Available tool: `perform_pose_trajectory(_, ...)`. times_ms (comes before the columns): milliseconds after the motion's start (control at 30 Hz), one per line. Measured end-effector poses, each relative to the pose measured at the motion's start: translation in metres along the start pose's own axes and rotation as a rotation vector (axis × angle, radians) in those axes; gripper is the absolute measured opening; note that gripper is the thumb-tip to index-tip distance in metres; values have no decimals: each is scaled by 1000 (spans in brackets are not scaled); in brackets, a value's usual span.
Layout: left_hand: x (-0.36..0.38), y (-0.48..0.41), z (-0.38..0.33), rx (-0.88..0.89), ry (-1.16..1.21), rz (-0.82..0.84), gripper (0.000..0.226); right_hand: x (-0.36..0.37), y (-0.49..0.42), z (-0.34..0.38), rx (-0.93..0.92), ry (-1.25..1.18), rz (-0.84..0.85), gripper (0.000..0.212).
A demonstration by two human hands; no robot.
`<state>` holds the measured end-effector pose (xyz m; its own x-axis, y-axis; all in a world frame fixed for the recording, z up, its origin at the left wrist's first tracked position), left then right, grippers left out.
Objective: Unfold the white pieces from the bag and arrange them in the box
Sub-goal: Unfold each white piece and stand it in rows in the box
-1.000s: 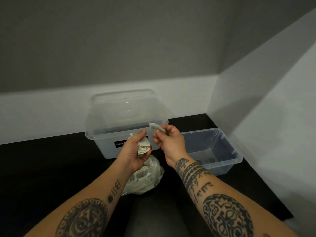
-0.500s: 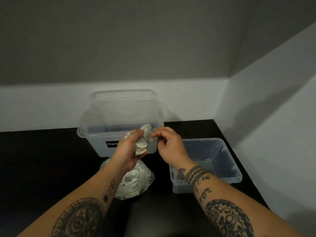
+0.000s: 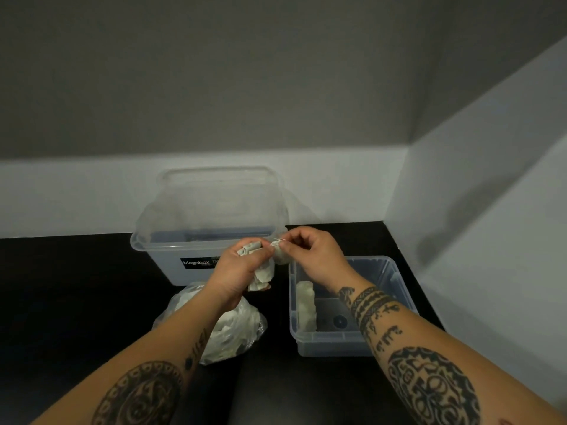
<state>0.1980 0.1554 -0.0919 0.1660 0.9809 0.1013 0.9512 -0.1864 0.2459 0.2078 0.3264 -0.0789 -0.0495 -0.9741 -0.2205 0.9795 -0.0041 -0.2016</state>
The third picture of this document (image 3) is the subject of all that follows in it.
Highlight person's right forearm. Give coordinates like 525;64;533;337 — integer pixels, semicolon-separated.
338;278;567;425

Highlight person's left forearm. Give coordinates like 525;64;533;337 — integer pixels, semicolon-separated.
33;283;236;425

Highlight small clear plastic bin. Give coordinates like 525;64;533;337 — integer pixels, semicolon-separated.
288;255;419;358

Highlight person's right hand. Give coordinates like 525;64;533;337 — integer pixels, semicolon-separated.
278;226;360;295

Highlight rows of white tea bags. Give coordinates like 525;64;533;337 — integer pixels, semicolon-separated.
295;280;318;334

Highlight person's left hand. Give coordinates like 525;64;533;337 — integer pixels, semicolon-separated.
206;237;276;313

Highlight clear storage box lid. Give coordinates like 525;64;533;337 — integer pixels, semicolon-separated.
135;166;289;244

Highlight large clear storage box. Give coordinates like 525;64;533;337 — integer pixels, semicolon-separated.
129;225;289;287

